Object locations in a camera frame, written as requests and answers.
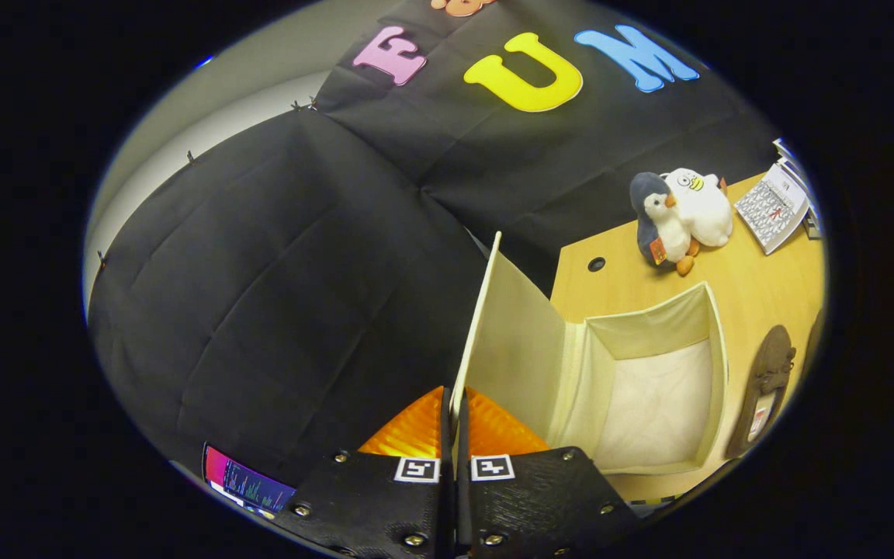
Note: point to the grey white penguin plush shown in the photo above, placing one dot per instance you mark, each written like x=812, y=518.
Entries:
x=668, y=225

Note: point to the white duck plush toy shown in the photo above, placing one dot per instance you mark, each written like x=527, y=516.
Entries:
x=707, y=210

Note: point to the book with patterned cover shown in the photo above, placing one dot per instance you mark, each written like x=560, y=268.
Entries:
x=773, y=206

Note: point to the colourful display screen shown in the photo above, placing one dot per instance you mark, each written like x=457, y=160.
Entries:
x=245, y=483

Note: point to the white book with dark cover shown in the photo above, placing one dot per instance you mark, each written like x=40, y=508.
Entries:
x=790, y=154
x=813, y=223

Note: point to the brown fuzzy slipper shoe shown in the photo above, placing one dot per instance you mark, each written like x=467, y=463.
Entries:
x=769, y=365
x=813, y=341

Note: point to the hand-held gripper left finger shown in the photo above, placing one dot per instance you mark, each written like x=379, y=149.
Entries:
x=385, y=497

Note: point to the black backdrop cloth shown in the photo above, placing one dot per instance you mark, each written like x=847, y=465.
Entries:
x=261, y=272

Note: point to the beige fabric storage box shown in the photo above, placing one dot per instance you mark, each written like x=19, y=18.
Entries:
x=649, y=404

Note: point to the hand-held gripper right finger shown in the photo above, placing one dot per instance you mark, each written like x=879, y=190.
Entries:
x=540, y=497

